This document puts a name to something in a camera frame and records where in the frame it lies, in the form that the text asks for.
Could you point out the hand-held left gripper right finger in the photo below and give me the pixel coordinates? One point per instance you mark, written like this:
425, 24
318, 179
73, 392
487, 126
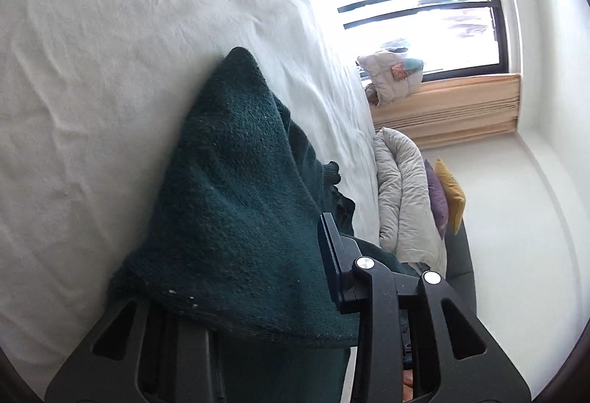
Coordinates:
330, 255

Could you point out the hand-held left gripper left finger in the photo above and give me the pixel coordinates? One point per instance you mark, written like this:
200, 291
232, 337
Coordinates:
154, 366

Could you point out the dark green knit sweater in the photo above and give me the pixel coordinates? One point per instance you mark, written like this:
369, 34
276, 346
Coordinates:
230, 181

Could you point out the grey duvet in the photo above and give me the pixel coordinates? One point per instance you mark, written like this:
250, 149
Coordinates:
405, 200

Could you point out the purple pillow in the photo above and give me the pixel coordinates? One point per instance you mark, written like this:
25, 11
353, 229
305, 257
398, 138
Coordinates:
437, 200

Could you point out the dark grey armchair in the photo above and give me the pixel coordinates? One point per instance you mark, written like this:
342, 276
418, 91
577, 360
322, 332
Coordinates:
461, 255

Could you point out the yellow pillow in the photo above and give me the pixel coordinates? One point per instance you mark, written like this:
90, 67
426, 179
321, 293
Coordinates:
454, 197

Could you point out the white printed cushion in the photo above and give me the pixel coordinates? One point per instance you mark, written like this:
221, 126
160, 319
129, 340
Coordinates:
392, 78

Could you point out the black framed window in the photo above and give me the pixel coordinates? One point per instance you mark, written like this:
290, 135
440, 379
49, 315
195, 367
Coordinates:
438, 38

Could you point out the bed with white sheet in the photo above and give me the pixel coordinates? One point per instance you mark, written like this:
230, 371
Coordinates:
115, 38

